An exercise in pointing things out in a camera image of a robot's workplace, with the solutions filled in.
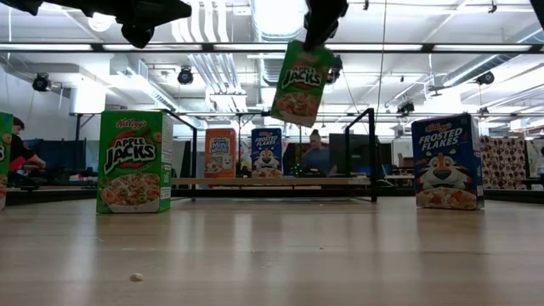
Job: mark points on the orange Mini Wheats cereal box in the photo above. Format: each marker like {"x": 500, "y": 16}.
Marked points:
{"x": 221, "y": 153}

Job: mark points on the blue partition screen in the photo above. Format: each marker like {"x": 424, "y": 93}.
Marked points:
{"x": 68, "y": 155}

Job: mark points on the light patterned fabric partition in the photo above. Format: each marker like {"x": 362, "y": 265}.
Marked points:
{"x": 503, "y": 163}

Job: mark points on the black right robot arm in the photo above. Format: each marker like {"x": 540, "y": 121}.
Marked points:
{"x": 539, "y": 10}

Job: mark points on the dark patterned fabric partition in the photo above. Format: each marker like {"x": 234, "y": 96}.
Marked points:
{"x": 293, "y": 155}

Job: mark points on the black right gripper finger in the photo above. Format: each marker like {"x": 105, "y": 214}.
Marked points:
{"x": 316, "y": 30}

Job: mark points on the wooden shelf with black frame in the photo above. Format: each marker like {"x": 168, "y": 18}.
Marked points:
{"x": 297, "y": 181}

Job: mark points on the green Apple Jacks cereal box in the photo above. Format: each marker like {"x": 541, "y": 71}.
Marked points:
{"x": 5, "y": 161}
{"x": 299, "y": 85}
{"x": 132, "y": 161}

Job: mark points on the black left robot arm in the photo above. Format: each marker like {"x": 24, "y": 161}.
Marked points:
{"x": 17, "y": 5}

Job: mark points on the large round ceiling duct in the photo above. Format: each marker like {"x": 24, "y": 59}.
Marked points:
{"x": 278, "y": 21}

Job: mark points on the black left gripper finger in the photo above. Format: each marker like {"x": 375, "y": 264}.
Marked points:
{"x": 166, "y": 17}
{"x": 170, "y": 5}

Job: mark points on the small white crumb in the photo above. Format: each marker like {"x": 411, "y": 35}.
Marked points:
{"x": 136, "y": 278}

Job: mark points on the blue Frosted Flakes cereal box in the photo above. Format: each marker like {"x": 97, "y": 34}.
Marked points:
{"x": 267, "y": 153}
{"x": 448, "y": 170}

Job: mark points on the black ceiling spotlight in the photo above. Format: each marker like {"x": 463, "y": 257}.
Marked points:
{"x": 41, "y": 82}
{"x": 185, "y": 75}
{"x": 406, "y": 108}
{"x": 338, "y": 68}
{"x": 485, "y": 77}

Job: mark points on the person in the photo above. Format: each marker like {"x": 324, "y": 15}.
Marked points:
{"x": 19, "y": 155}
{"x": 316, "y": 159}

